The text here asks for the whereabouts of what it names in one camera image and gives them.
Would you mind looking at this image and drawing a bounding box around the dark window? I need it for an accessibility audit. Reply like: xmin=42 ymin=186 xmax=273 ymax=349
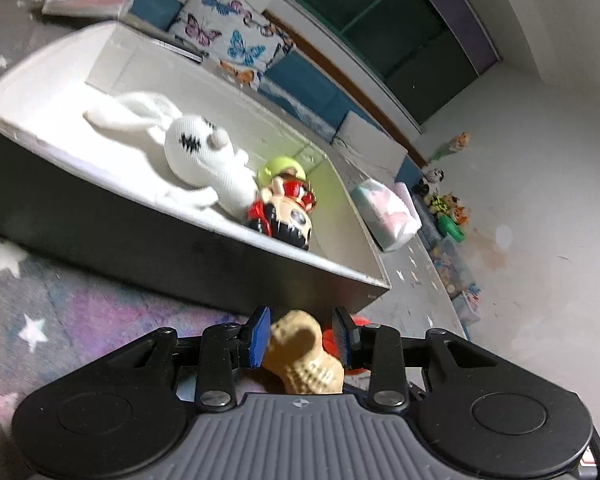
xmin=280 ymin=0 xmax=503 ymax=126

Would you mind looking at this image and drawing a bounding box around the green yellow ball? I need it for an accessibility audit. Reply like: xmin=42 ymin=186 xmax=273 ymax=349
xmin=257 ymin=156 xmax=308 ymax=183

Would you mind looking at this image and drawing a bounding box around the butterfly print cushion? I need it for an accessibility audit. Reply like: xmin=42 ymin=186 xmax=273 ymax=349
xmin=172 ymin=0 xmax=297 ymax=91

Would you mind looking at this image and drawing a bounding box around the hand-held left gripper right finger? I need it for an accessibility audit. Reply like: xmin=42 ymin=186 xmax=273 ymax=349
xmin=331 ymin=306 xmax=501 ymax=408

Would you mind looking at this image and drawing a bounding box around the pile of plush toys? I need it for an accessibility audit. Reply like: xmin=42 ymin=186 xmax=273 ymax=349
xmin=426 ymin=191 xmax=474 ymax=242

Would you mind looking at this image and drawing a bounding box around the beige peanut toy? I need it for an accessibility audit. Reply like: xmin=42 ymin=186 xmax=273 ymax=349
xmin=264 ymin=310 xmax=343 ymax=396

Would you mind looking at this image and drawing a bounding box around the red horned toy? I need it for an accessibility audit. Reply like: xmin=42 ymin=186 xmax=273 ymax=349
xmin=322 ymin=315 xmax=372 ymax=376

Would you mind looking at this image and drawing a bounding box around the pink white tissue pack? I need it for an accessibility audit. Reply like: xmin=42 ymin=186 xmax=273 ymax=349
xmin=352 ymin=177 xmax=423 ymax=253

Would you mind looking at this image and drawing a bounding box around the beige cushion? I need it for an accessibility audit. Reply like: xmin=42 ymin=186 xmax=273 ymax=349
xmin=335 ymin=111 xmax=409 ymax=176

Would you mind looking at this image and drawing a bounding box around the orange green doll figure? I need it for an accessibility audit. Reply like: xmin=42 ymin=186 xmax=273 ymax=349
xmin=431 ymin=131 xmax=472 ymax=162

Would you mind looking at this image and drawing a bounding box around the white plush rabbit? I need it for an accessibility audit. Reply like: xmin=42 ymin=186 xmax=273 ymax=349
xmin=83 ymin=91 xmax=261 ymax=213

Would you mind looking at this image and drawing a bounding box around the grey cardboard box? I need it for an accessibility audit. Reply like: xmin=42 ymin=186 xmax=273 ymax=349
xmin=0 ymin=21 xmax=392 ymax=313

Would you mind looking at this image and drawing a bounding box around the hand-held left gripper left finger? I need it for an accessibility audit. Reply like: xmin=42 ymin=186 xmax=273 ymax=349
xmin=100 ymin=306 xmax=272 ymax=408

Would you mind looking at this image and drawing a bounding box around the red black doll figure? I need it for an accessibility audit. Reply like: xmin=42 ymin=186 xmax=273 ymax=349
xmin=245 ymin=172 xmax=318 ymax=251

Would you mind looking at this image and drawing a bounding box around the blue sofa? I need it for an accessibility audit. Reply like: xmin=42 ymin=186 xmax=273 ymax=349
xmin=130 ymin=0 xmax=431 ymax=181

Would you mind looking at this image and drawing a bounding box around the black white plush toy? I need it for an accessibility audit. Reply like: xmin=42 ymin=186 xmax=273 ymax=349
xmin=419 ymin=167 xmax=447 ymax=195

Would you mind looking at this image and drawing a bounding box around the clear toy storage bin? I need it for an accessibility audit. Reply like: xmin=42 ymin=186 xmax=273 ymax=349
xmin=429 ymin=237 xmax=483 ymax=327

